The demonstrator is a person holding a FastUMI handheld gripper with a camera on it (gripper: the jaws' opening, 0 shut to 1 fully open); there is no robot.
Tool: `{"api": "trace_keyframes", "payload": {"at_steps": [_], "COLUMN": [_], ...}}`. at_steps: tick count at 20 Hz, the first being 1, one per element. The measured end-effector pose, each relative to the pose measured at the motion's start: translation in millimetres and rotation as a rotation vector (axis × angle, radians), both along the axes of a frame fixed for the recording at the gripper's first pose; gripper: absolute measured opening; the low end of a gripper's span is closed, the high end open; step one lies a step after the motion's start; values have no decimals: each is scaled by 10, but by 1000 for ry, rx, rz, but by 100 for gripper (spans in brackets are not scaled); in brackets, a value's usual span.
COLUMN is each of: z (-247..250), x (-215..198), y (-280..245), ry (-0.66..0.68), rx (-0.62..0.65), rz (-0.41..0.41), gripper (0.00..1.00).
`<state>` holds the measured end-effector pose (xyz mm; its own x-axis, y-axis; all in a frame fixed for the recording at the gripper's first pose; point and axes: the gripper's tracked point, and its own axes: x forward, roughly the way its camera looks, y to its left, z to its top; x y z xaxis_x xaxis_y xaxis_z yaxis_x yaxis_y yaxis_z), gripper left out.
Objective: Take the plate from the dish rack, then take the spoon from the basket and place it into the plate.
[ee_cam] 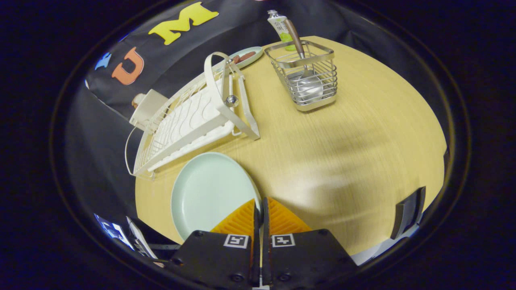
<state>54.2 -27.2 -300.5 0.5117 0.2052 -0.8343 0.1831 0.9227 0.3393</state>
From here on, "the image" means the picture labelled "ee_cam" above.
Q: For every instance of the brown bread slice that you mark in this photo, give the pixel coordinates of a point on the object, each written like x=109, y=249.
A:
x=138, y=100

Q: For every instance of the white dish rack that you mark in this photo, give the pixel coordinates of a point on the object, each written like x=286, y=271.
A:
x=189, y=117

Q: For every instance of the black rectangular object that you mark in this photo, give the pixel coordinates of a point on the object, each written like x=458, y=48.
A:
x=407, y=211

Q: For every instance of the dark equipment with white edge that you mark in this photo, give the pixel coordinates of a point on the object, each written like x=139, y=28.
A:
x=155, y=237

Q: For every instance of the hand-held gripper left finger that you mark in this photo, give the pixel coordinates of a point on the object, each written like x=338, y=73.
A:
x=217, y=257

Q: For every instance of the light green plate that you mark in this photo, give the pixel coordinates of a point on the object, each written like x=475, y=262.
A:
x=205, y=193

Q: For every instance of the white toaster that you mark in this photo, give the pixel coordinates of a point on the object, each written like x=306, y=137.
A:
x=147, y=108

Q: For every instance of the small light blue plate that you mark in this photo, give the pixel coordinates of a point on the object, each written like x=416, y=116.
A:
x=254, y=58

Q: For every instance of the green drink bottle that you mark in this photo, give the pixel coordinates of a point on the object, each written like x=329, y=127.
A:
x=279, y=24

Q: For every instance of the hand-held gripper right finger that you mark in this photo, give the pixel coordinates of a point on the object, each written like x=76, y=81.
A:
x=302, y=257

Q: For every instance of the black backdrop cloth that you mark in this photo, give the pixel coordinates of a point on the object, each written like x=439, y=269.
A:
x=100, y=133

